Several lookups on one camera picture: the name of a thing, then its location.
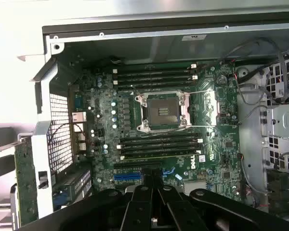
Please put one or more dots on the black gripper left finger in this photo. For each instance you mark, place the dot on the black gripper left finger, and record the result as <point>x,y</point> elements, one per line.
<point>137,207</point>

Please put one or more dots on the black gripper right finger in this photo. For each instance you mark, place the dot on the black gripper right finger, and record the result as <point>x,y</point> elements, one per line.
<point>178,211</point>

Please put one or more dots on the silver chipset heatsink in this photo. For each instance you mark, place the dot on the silver chipset heatsink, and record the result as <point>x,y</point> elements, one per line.
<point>195,187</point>

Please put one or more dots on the blue expansion slot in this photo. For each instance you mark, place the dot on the blue expansion slot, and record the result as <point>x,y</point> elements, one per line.
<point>127,178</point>

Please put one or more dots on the black expansion slot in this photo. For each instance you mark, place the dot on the black expansion slot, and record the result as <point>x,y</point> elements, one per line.
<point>137,165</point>

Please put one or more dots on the black RAM slot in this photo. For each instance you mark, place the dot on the black RAM slot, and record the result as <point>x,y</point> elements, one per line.
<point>154,84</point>
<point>154,79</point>
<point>154,73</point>
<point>159,150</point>
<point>159,145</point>
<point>154,68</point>
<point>125,159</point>
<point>159,139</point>

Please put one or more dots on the green motherboard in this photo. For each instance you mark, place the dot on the green motherboard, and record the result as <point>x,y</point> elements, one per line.
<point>219,149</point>

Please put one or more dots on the thin metal locking lever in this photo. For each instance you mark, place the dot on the thin metal locking lever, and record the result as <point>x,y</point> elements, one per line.
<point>204,92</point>
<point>214,125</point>

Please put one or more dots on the CPU socket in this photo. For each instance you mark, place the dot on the CPU socket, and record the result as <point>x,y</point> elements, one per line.
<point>162,111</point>

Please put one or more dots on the metal socket cover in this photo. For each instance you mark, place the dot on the metal socket cover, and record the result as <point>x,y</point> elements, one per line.
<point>209,108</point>

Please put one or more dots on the silver metal drive cage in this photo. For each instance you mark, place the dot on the silver metal drive cage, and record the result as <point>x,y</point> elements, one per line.
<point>279,115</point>

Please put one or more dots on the round coin battery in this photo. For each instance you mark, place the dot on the round coin battery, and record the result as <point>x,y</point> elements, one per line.
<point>222,78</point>

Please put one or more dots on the grey parts rack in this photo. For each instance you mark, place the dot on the grey parts rack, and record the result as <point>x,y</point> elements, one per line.
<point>7,136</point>

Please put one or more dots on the open black PC case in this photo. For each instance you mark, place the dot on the open black PC case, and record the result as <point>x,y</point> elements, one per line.
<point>135,45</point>

